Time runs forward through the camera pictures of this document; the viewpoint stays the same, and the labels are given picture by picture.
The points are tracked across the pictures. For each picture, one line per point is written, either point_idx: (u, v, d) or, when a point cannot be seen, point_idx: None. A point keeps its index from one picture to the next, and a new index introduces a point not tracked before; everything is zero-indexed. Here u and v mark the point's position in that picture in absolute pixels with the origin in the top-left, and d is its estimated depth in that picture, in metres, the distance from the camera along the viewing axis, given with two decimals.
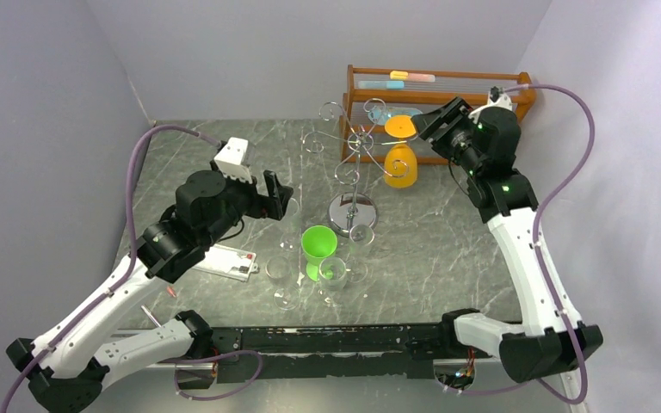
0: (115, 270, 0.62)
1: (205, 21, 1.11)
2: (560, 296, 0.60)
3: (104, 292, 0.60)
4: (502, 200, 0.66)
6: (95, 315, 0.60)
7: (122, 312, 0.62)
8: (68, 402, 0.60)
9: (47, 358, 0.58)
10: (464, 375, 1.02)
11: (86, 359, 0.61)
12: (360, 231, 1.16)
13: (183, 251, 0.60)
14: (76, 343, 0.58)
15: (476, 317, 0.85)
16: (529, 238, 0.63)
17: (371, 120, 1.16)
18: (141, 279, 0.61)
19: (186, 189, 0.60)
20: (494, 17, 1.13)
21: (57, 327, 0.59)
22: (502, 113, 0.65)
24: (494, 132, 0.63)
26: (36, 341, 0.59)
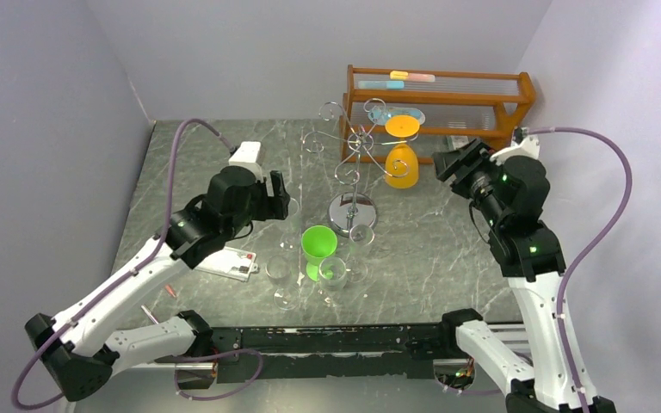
0: (139, 252, 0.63)
1: (205, 21, 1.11)
2: (579, 372, 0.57)
3: (130, 269, 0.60)
4: (528, 261, 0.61)
6: (119, 293, 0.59)
7: (144, 293, 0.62)
8: (81, 383, 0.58)
9: (68, 333, 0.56)
10: (464, 375, 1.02)
11: (104, 338, 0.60)
12: (360, 231, 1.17)
13: (207, 237, 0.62)
14: (98, 319, 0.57)
15: (479, 334, 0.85)
16: (552, 307, 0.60)
17: (371, 120, 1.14)
18: (166, 259, 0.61)
19: (221, 177, 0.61)
20: (494, 17, 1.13)
21: (80, 304, 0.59)
22: (528, 163, 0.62)
24: (521, 187, 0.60)
26: (57, 317, 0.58)
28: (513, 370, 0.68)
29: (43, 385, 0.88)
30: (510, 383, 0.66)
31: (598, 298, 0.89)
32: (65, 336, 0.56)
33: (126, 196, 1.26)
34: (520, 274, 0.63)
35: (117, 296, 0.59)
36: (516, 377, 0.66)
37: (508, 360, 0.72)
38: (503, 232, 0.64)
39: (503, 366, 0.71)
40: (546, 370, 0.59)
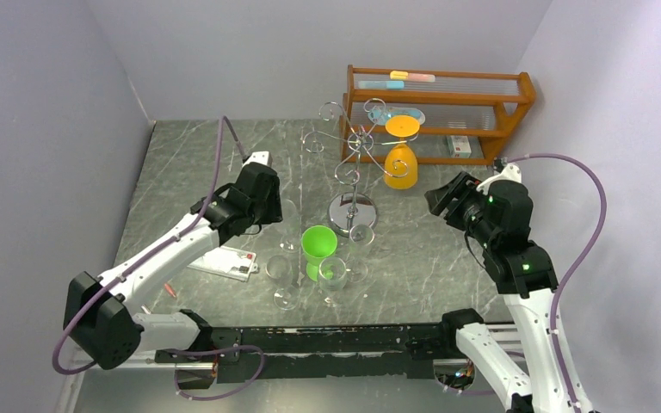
0: (180, 222, 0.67)
1: (205, 21, 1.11)
2: (575, 385, 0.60)
3: (175, 234, 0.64)
4: (522, 279, 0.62)
6: (163, 255, 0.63)
7: (181, 260, 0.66)
8: (114, 347, 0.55)
9: (116, 287, 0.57)
10: (464, 375, 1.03)
11: (142, 299, 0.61)
12: (360, 231, 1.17)
13: (235, 216, 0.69)
14: (146, 276, 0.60)
15: (480, 340, 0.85)
16: (546, 323, 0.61)
17: (371, 120, 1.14)
18: (206, 228, 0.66)
19: (252, 167, 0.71)
20: (494, 17, 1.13)
21: (125, 263, 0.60)
22: (512, 187, 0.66)
24: (506, 205, 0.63)
26: (102, 274, 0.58)
28: (513, 384, 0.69)
29: (43, 385, 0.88)
30: (511, 398, 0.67)
31: (596, 298, 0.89)
32: (114, 290, 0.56)
33: (126, 196, 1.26)
34: (514, 292, 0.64)
35: (163, 258, 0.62)
36: (516, 391, 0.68)
37: (509, 371, 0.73)
38: (497, 253, 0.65)
39: (503, 379, 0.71)
40: (543, 385, 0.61)
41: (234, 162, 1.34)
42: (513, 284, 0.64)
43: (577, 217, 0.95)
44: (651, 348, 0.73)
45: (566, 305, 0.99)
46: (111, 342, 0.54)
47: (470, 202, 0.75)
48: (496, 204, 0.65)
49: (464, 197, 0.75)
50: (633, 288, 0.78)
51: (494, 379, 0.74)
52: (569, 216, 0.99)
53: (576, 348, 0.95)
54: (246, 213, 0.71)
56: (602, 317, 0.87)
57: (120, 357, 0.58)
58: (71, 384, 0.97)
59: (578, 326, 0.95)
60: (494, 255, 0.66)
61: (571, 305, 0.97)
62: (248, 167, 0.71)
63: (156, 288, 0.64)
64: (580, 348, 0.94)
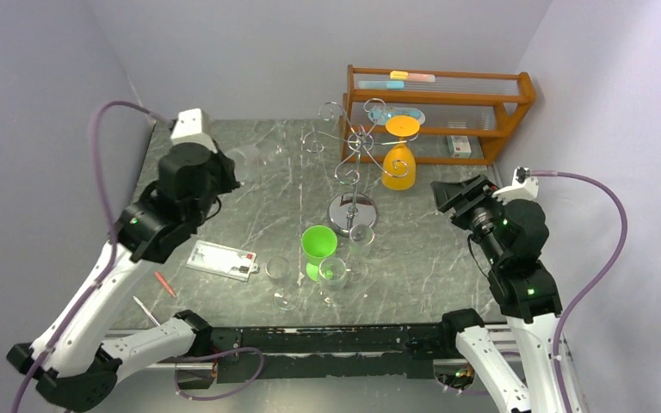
0: (99, 261, 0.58)
1: (204, 20, 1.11)
2: (573, 408, 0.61)
3: (90, 284, 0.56)
4: (525, 304, 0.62)
6: (87, 310, 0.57)
7: (116, 301, 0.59)
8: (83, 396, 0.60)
9: (49, 359, 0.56)
10: (464, 375, 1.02)
11: (86, 354, 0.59)
12: (360, 231, 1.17)
13: (167, 229, 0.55)
14: (73, 341, 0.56)
15: (480, 346, 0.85)
16: (548, 348, 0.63)
17: (371, 120, 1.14)
18: (125, 266, 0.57)
19: (168, 158, 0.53)
20: (495, 17, 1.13)
21: (52, 327, 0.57)
22: (528, 207, 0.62)
24: (521, 232, 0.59)
26: (35, 342, 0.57)
28: (513, 397, 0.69)
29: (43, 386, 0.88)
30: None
31: (596, 299, 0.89)
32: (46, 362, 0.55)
33: (126, 196, 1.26)
34: (517, 315, 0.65)
35: (85, 314, 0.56)
36: (516, 406, 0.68)
37: (508, 382, 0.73)
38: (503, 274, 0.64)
39: (503, 391, 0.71)
40: (542, 408, 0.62)
41: None
42: (517, 307, 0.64)
43: (577, 217, 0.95)
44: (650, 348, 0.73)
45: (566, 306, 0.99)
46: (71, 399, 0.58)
47: (479, 206, 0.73)
48: (508, 228, 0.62)
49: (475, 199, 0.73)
50: (633, 290, 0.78)
51: (494, 390, 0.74)
52: (569, 215, 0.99)
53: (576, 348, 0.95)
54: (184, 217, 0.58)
56: (602, 317, 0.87)
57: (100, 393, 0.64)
58: None
59: (578, 327, 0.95)
60: (500, 275, 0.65)
61: None
62: (164, 157, 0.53)
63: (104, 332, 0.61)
64: (580, 348, 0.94)
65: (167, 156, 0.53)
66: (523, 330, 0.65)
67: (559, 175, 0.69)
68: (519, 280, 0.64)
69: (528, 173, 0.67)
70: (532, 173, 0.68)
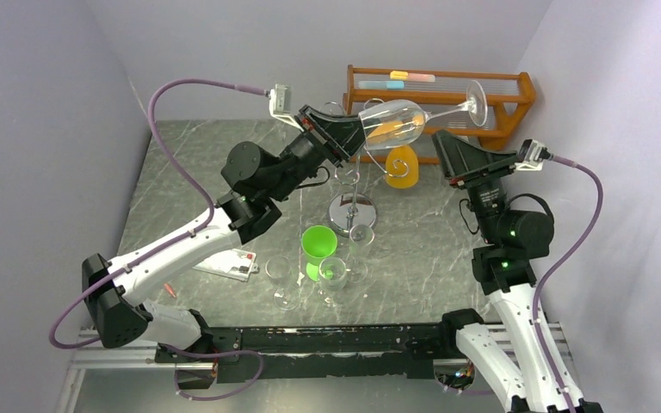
0: (200, 216, 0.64)
1: (204, 20, 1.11)
2: (562, 373, 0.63)
3: (188, 231, 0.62)
4: (502, 276, 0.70)
6: (174, 251, 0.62)
7: (195, 256, 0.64)
8: (117, 334, 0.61)
9: (120, 277, 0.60)
10: (464, 375, 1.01)
11: (150, 290, 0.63)
12: (360, 231, 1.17)
13: (257, 216, 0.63)
14: (151, 271, 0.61)
15: (480, 341, 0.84)
16: (528, 315, 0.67)
17: None
18: (223, 228, 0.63)
19: (229, 169, 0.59)
20: (495, 16, 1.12)
21: (136, 251, 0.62)
22: (540, 225, 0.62)
24: (522, 250, 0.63)
26: (114, 260, 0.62)
28: (513, 385, 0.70)
29: (43, 385, 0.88)
30: (511, 401, 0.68)
31: (596, 300, 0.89)
32: (118, 280, 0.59)
33: (126, 195, 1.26)
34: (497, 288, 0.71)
35: (169, 254, 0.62)
36: (516, 393, 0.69)
37: (507, 372, 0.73)
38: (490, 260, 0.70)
39: (503, 379, 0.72)
40: (533, 376, 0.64)
41: None
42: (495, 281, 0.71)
43: (577, 216, 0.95)
44: (647, 346, 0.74)
45: (567, 306, 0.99)
46: (111, 328, 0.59)
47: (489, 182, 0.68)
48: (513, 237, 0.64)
49: (494, 177, 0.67)
50: (630, 288, 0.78)
51: (493, 379, 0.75)
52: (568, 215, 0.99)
53: (576, 348, 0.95)
54: (268, 206, 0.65)
56: (600, 316, 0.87)
57: (126, 339, 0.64)
58: (71, 385, 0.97)
59: (577, 327, 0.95)
60: (487, 260, 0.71)
61: (571, 305, 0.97)
62: (226, 168, 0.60)
63: (169, 278, 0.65)
64: (579, 348, 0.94)
65: (228, 165, 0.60)
66: (503, 303, 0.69)
67: (577, 167, 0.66)
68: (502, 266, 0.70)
69: (550, 153, 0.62)
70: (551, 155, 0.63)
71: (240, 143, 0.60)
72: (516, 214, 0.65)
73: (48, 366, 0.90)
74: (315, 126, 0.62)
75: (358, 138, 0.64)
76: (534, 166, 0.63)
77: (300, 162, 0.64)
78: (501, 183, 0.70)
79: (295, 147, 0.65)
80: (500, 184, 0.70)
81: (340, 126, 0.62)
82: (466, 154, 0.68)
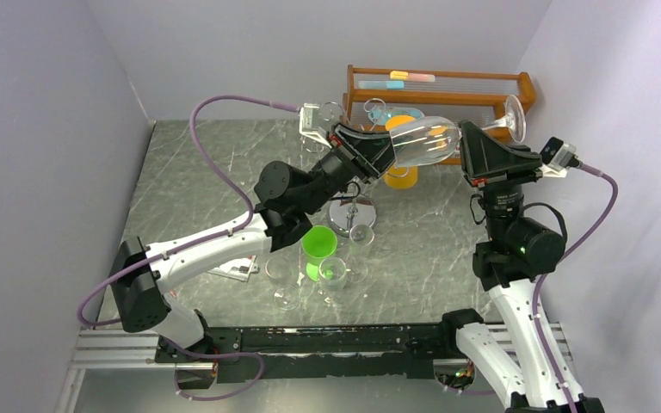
0: (239, 216, 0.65)
1: (204, 20, 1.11)
2: (561, 368, 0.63)
3: (228, 228, 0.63)
4: (502, 274, 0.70)
6: (211, 246, 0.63)
7: (229, 255, 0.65)
8: (139, 319, 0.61)
9: (157, 261, 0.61)
10: (464, 375, 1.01)
11: (179, 282, 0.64)
12: (360, 231, 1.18)
13: (287, 225, 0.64)
14: (186, 261, 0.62)
15: (480, 339, 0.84)
16: (528, 311, 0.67)
17: (371, 120, 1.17)
18: (260, 231, 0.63)
19: (261, 189, 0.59)
20: (496, 16, 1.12)
21: (174, 241, 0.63)
22: (552, 246, 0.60)
24: (529, 268, 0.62)
26: (152, 245, 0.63)
28: (513, 382, 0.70)
29: (44, 384, 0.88)
30: (511, 397, 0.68)
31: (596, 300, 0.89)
32: (154, 265, 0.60)
33: (126, 195, 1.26)
34: (497, 284, 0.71)
35: (205, 249, 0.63)
36: (516, 390, 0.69)
37: (508, 369, 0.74)
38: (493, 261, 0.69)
39: (503, 377, 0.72)
40: (532, 372, 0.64)
41: (233, 162, 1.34)
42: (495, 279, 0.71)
43: (577, 216, 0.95)
44: (647, 345, 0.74)
45: (568, 306, 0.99)
46: (138, 310, 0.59)
47: (509, 187, 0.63)
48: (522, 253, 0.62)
49: (514, 181, 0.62)
50: (629, 287, 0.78)
51: (493, 377, 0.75)
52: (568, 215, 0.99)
53: (576, 348, 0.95)
54: (299, 218, 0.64)
56: (600, 316, 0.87)
57: (145, 326, 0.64)
58: (71, 385, 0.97)
59: (577, 327, 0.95)
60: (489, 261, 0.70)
61: (572, 305, 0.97)
62: (257, 185, 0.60)
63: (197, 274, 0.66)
64: (579, 348, 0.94)
65: (261, 182, 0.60)
66: (503, 298, 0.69)
67: (602, 176, 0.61)
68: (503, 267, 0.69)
69: (579, 161, 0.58)
70: (581, 164, 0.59)
71: (272, 162, 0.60)
72: (531, 229, 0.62)
73: (47, 366, 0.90)
74: (342, 143, 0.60)
75: (388, 154, 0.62)
76: (559, 171, 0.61)
77: (330, 178, 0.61)
78: (520, 188, 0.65)
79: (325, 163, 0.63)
80: (519, 188, 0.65)
81: (370, 143, 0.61)
82: (491, 153, 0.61)
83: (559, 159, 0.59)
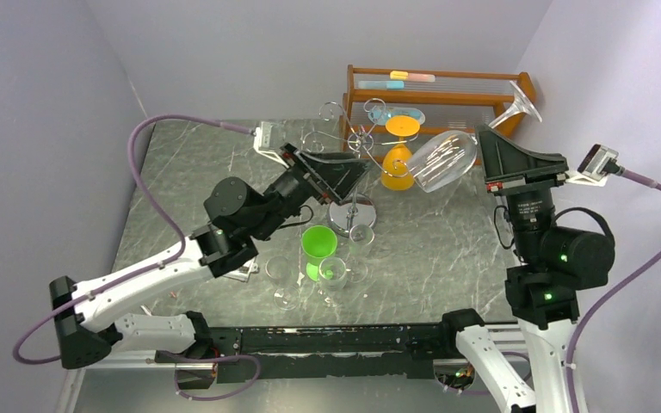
0: (172, 245, 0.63)
1: (205, 20, 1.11)
2: None
3: (157, 261, 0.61)
4: (541, 310, 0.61)
6: (141, 280, 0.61)
7: (164, 287, 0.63)
8: (77, 356, 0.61)
9: (83, 304, 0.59)
10: (464, 375, 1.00)
11: (113, 317, 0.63)
12: (360, 231, 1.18)
13: (233, 250, 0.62)
14: (114, 300, 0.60)
15: (480, 344, 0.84)
16: (563, 356, 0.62)
17: (371, 120, 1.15)
18: (194, 261, 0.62)
19: (211, 206, 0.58)
20: (496, 16, 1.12)
21: (102, 278, 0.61)
22: (597, 250, 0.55)
24: (577, 278, 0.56)
26: (79, 285, 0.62)
28: (513, 393, 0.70)
29: (45, 385, 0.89)
30: (510, 409, 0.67)
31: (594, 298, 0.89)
32: (80, 307, 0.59)
33: (126, 195, 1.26)
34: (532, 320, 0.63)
35: (135, 285, 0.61)
36: (516, 402, 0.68)
37: (509, 379, 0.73)
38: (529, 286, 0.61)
39: (503, 387, 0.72)
40: None
41: (233, 162, 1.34)
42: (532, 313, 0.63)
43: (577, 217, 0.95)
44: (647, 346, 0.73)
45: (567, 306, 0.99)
46: (67, 354, 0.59)
47: (534, 191, 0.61)
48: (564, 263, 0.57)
49: (538, 186, 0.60)
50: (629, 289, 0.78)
51: (493, 385, 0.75)
52: None
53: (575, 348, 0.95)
54: (245, 243, 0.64)
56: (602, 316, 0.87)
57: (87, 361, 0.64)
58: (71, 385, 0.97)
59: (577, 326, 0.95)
60: (524, 286, 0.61)
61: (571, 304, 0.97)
62: (209, 200, 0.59)
63: (133, 308, 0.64)
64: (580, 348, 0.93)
65: (213, 198, 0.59)
66: (538, 336, 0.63)
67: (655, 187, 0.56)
68: (544, 297, 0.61)
69: (620, 167, 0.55)
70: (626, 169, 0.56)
71: (229, 177, 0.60)
72: (567, 235, 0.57)
73: (48, 366, 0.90)
74: (299, 163, 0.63)
75: (349, 180, 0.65)
76: (596, 179, 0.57)
77: (285, 200, 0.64)
78: (548, 198, 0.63)
79: (281, 184, 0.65)
80: (546, 197, 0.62)
81: (330, 168, 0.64)
82: (509, 157, 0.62)
83: (594, 169, 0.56)
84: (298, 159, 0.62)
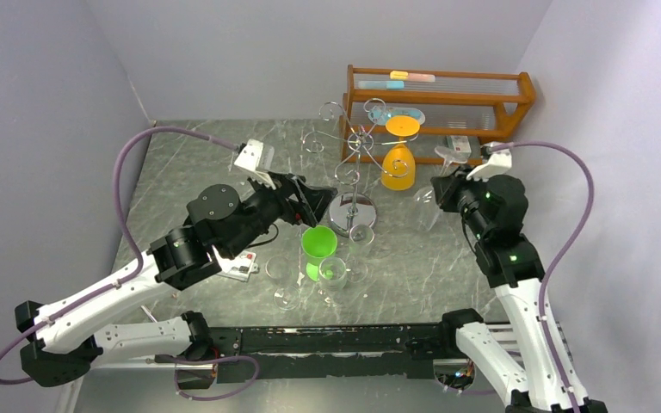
0: (128, 263, 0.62)
1: (204, 20, 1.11)
2: (568, 372, 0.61)
3: (112, 282, 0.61)
4: (509, 268, 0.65)
6: (100, 301, 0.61)
7: (125, 305, 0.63)
8: (52, 375, 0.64)
9: (44, 329, 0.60)
10: (464, 375, 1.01)
11: (78, 339, 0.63)
12: (360, 231, 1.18)
13: (196, 264, 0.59)
14: (72, 323, 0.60)
15: (480, 338, 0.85)
16: (535, 311, 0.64)
17: (371, 119, 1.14)
18: (150, 280, 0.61)
19: (195, 208, 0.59)
20: (495, 16, 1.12)
21: (63, 302, 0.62)
22: (508, 182, 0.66)
24: (503, 203, 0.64)
26: (40, 310, 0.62)
28: (513, 380, 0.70)
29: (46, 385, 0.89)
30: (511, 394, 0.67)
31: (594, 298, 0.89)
32: (40, 333, 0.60)
33: (126, 196, 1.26)
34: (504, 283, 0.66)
35: (93, 306, 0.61)
36: (515, 387, 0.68)
37: (509, 368, 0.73)
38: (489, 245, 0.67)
39: (503, 375, 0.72)
40: (536, 374, 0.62)
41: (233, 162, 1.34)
42: (502, 275, 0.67)
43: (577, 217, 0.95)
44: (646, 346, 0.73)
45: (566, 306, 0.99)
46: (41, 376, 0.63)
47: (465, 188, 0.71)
48: (491, 201, 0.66)
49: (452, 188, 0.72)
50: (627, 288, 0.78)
51: (494, 375, 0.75)
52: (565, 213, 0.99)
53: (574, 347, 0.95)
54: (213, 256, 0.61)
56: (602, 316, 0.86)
57: (64, 378, 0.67)
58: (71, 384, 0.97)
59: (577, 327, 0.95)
60: (486, 248, 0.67)
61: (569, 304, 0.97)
62: (196, 202, 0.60)
63: (96, 328, 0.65)
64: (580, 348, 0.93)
65: (198, 201, 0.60)
66: (510, 298, 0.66)
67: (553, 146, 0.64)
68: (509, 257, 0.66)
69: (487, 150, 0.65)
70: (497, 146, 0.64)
71: (220, 186, 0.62)
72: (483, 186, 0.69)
73: None
74: (287, 188, 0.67)
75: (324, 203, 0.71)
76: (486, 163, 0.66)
77: (256, 214, 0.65)
78: None
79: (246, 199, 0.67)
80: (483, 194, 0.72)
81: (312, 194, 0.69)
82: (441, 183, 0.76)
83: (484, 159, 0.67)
84: (290, 181, 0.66)
